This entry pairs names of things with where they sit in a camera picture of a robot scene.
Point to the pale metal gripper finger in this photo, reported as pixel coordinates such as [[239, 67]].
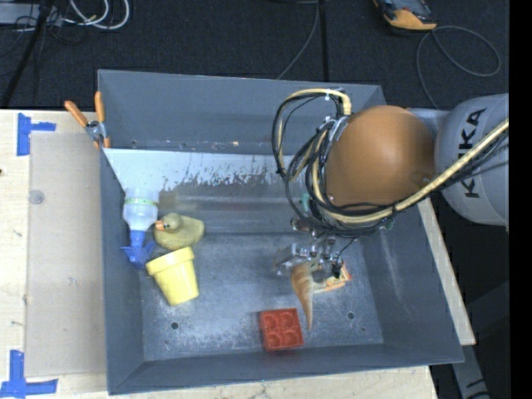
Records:
[[287, 259]]

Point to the orange toy dinosaur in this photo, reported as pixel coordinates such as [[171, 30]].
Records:
[[303, 289]]

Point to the grey metal bin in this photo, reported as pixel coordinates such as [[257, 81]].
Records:
[[232, 289]]

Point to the red square toy block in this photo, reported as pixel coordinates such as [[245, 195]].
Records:
[[282, 328]]

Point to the yellow rubber duck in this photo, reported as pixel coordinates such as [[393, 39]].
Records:
[[183, 233]]

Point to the yellow plastic cup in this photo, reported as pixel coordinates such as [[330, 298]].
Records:
[[176, 277]]

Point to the clear spray bottle blue nozzle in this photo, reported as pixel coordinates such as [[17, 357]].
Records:
[[139, 216]]

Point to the pale wood flat board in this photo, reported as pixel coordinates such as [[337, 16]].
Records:
[[62, 243]]

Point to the black cylinder on white bracket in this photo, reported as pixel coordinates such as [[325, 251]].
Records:
[[336, 267]]

